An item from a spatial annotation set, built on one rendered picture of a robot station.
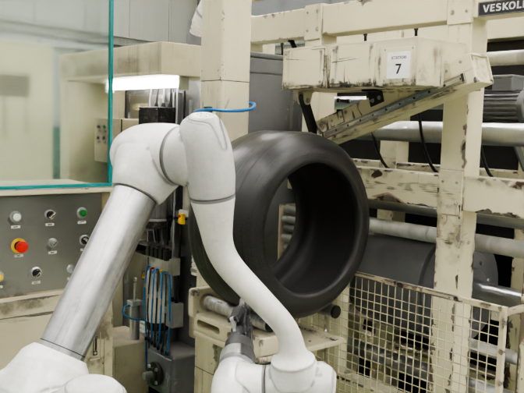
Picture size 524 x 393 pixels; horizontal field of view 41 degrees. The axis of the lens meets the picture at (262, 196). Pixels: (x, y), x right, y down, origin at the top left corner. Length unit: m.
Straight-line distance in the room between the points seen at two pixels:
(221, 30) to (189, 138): 1.01
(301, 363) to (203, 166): 0.50
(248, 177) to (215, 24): 0.65
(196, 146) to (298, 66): 1.10
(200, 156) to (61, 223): 1.18
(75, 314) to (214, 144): 0.45
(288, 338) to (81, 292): 0.47
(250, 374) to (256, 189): 0.60
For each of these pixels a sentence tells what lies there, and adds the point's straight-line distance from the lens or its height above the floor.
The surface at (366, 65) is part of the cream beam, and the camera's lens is 2.30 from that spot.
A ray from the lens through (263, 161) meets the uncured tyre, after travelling 2.08.
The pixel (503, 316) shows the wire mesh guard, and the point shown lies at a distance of 2.21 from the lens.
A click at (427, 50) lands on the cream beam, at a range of 2.22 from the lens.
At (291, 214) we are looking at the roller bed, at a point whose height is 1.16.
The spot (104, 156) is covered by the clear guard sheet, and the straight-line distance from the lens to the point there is 2.62.
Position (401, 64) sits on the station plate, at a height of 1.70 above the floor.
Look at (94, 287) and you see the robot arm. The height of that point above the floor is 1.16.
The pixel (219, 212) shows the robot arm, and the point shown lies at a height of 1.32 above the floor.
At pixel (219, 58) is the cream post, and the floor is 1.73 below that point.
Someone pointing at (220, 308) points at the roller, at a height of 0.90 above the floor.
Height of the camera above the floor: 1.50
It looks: 6 degrees down
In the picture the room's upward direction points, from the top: 2 degrees clockwise
